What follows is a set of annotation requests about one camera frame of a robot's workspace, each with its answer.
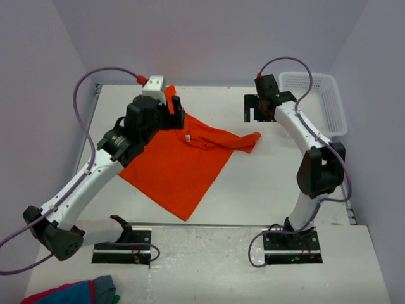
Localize orange t shirt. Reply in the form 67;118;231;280
117;84;262;222

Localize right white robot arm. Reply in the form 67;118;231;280
244;73;346;236

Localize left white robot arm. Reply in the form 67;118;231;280
23;95;185;261

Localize white plastic basket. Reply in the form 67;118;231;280
278;72;347;139

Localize grey folded t shirt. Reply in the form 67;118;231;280
92;275;116;304

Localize green folded t shirt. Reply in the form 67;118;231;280
112;294;121;304

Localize teal folded t shirt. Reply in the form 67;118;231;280
34;280;96;304

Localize pink folded t shirt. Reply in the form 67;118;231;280
20;279;96;304

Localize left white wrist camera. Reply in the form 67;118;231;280
142;75;166;105

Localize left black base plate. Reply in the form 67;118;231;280
91;226;152;266

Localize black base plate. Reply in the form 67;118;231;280
91;226;152;266
262;225;323;265

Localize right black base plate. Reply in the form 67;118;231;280
262;225;323;265

